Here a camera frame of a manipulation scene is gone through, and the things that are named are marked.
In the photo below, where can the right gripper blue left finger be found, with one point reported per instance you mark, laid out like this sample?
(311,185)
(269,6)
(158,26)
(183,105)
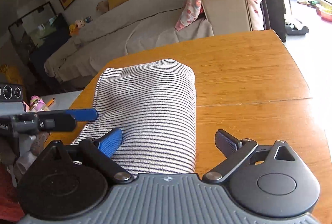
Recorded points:
(109,143)

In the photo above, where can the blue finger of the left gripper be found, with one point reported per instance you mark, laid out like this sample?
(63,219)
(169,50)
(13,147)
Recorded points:
(83,115)

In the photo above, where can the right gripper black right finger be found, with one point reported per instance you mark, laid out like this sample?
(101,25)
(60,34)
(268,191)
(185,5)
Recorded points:
(226,143)

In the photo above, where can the striped grey knit garment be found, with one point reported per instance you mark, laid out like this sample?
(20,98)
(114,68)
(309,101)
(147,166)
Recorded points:
(154,104)

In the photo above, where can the small stuffed toys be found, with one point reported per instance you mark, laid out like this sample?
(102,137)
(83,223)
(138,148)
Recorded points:
(77,25)

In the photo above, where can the glass fish tank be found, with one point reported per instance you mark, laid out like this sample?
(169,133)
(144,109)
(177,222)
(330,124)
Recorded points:
(37,28)

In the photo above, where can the beige covered sofa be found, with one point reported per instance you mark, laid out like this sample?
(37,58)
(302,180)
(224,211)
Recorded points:
(139,25)

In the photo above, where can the red bowl on sill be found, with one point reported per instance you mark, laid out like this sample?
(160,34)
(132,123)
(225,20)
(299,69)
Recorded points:
(324,13)

